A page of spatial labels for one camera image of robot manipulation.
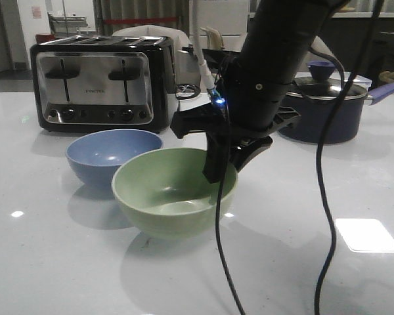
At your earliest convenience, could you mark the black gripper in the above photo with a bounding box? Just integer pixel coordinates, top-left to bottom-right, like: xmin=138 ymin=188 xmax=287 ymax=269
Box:
xmin=171 ymin=54 xmax=301 ymax=183

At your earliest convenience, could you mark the green bowl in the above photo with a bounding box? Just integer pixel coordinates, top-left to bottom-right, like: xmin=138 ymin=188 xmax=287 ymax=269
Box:
xmin=112 ymin=147 xmax=238 ymax=240

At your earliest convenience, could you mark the blue bowl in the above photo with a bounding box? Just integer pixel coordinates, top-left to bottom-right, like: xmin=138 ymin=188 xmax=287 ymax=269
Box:
xmin=66 ymin=129 xmax=163 ymax=191

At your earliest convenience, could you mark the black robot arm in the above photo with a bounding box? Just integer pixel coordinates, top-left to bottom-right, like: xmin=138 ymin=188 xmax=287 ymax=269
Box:
xmin=171 ymin=1 xmax=344 ymax=183

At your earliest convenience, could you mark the dark blue saucepan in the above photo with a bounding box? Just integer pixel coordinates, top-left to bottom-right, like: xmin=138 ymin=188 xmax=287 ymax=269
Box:
xmin=278 ymin=83 xmax=394 ymax=144

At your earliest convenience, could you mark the beige wooden chairs background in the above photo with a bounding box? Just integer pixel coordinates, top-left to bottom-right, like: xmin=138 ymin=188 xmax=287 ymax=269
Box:
xmin=200 ymin=26 xmax=225 ymax=51

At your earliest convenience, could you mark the glass pot lid blue knob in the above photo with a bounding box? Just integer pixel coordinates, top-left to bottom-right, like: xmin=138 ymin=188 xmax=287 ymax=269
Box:
xmin=290 ymin=60 xmax=368 ymax=101

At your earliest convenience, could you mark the beige chair behind toaster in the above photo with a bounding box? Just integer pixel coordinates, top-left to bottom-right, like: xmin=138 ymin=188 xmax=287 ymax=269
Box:
xmin=112 ymin=24 xmax=192 ymax=53

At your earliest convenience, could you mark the black silver four-slot toaster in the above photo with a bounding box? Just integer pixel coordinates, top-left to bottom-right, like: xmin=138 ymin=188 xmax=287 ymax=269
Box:
xmin=30 ymin=35 xmax=177 ymax=133

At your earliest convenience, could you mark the red barrier belt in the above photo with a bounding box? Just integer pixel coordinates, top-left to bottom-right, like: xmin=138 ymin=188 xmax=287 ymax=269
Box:
xmin=103 ymin=16 xmax=179 ymax=25

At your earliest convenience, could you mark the red bin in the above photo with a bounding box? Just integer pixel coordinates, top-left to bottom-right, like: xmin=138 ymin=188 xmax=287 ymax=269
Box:
xmin=35 ymin=33 xmax=55 ymax=44

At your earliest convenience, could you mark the toaster power cord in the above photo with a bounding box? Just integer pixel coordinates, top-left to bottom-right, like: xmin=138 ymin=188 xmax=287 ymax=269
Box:
xmin=175 ymin=83 xmax=201 ymax=100

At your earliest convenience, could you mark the white usb cable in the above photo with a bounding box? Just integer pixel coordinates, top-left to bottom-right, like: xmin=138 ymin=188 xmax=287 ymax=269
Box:
xmin=192 ymin=0 xmax=217 ymax=93

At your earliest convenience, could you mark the black cable front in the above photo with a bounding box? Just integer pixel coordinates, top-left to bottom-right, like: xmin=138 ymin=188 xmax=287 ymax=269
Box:
xmin=213 ymin=98 xmax=247 ymax=315

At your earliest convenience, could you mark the black cable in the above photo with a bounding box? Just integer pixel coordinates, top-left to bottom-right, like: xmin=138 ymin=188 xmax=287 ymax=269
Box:
xmin=307 ymin=0 xmax=385 ymax=315
xmin=213 ymin=98 xmax=247 ymax=315

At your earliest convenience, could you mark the black cable right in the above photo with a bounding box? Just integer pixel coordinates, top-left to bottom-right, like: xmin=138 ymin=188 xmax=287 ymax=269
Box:
xmin=307 ymin=0 xmax=385 ymax=315

